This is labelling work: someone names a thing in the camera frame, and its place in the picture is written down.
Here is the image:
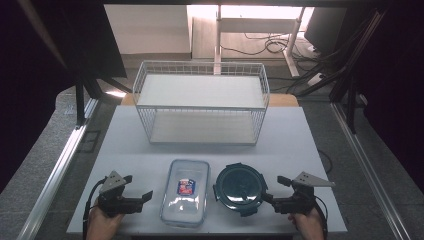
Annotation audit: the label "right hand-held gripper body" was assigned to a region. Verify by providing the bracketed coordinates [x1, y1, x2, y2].
[272, 171, 336, 215]

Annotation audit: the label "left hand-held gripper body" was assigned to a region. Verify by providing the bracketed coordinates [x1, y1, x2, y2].
[97, 170, 145, 218]

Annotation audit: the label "round glass container teal lid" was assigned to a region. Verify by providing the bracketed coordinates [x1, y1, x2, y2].
[212, 162, 270, 218]

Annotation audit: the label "clear rectangular food container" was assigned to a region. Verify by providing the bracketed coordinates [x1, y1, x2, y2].
[159, 158, 211, 229]

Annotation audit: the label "white wire shelf rack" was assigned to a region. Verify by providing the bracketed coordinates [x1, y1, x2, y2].
[132, 60, 271, 147]

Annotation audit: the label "person's left hand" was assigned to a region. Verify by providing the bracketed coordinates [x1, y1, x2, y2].
[85, 199, 126, 240]

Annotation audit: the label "person's right hand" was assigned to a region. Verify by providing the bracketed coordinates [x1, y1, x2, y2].
[287, 207, 326, 240]

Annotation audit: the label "wooden board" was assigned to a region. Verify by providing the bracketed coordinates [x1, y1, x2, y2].
[119, 92, 300, 108]

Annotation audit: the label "black metal stand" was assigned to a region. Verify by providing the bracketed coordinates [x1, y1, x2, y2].
[294, 9, 389, 135]
[73, 75, 134, 128]

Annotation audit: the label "white power strip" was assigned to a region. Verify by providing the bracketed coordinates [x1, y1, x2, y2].
[305, 72, 324, 87]

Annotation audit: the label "dark monitor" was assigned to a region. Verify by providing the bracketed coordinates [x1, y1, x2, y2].
[304, 6, 355, 56]

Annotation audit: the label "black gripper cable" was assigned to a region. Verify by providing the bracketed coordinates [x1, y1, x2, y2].
[314, 195, 330, 240]
[82, 177, 108, 240]

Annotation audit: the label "aluminium rail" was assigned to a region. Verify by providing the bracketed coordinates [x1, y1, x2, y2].
[330, 101, 405, 240]
[15, 97, 100, 240]

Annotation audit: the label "black floor cables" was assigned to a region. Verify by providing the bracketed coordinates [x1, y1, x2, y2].
[220, 32, 321, 63]

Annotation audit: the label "white desk frame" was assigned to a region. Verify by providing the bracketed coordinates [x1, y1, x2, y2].
[213, 4, 308, 78]

